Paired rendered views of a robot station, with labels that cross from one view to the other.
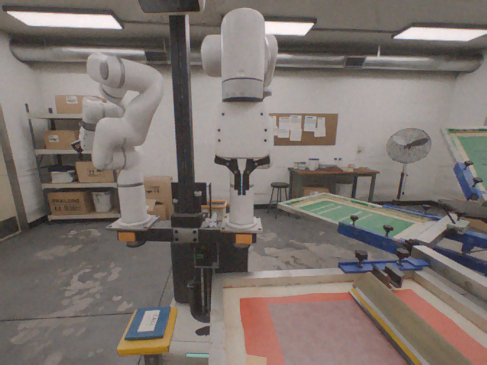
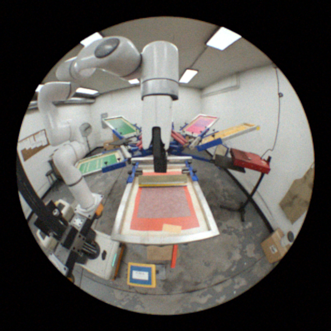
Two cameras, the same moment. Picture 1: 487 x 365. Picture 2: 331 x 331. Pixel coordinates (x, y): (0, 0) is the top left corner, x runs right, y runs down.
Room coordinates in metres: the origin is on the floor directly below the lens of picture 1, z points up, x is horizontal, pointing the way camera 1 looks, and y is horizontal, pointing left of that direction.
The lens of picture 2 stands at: (0.39, 0.19, 1.50)
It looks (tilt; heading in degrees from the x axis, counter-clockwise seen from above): 30 degrees down; 271
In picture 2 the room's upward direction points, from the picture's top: straight up
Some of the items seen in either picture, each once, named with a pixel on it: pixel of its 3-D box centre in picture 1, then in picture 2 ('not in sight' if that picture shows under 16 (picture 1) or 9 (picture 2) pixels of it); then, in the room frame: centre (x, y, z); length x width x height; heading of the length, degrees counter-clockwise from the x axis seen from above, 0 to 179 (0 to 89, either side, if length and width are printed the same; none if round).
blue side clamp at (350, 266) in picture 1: (378, 271); (133, 174); (0.72, -0.55, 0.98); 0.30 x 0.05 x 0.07; 94
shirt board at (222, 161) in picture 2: not in sight; (200, 157); (-0.10, -1.10, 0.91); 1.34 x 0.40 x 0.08; 154
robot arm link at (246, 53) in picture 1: (248, 58); (143, 67); (0.45, -0.03, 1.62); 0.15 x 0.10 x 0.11; 178
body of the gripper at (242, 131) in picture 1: (242, 127); (159, 119); (0.41, -0.02, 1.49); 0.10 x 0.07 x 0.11; 88
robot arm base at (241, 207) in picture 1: (241, 203); (79, 192); (0.82, -0.03, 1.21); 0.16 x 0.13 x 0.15; 178
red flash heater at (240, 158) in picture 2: not in sight; (250, 159); (-0.78, -0.77, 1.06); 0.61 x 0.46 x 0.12; 154
